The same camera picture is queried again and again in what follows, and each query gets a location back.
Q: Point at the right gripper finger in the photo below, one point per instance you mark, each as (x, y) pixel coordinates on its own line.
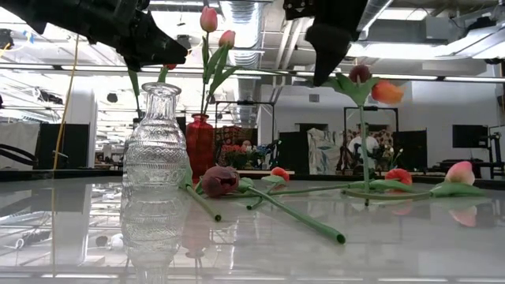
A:
(329, 43)

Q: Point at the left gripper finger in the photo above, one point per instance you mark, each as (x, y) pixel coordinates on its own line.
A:
(154, 47)

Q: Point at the dark red artificial tulip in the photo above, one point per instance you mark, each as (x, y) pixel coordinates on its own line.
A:
(219, 181)
(360, 73)
(296, 214)

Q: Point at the green stem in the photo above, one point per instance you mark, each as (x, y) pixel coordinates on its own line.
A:
(203, 203)

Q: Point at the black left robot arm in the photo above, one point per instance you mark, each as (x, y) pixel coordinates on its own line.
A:
(12, 6)

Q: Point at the embossed clear glass vase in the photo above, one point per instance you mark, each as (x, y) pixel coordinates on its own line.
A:
(158, 150)

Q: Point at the red glass vase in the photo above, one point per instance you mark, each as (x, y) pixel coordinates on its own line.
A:
(200, 146)

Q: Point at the black round ceiling speaker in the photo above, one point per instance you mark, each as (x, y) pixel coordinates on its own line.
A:
(112, 97)

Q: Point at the ceiling light strip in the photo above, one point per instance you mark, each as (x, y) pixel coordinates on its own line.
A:
(414, 77)

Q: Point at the person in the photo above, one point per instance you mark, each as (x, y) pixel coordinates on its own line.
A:
(372, 144)
(247, 145)

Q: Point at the brown patterned fabric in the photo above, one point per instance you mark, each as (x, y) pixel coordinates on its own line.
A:
(386, 138)

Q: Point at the white teal patterned fabric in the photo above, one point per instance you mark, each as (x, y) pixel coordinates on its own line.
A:
(321, 154)

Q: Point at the dark patterned fabric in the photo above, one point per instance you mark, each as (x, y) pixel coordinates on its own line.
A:
(236, 134)

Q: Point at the background flower bunch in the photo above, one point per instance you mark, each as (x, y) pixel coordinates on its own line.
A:
(233, 154)

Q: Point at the white sheet panel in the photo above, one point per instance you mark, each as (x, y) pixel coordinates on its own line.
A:
(17, 146)

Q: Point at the black monitor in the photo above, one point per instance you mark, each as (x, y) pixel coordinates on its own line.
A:
(469, 136)

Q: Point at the black pipe frame stand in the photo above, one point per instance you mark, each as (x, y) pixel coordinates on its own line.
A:
(244, 103)
(371, 108)

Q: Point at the silver corrugated ventilation duct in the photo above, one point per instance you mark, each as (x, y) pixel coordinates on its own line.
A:
(248, 23)

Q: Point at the white rectangular ceiling duct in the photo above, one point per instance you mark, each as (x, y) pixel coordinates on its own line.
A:
(414, 51)

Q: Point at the black aluminium table frame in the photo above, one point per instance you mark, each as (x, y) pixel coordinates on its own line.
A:
(59, 174)

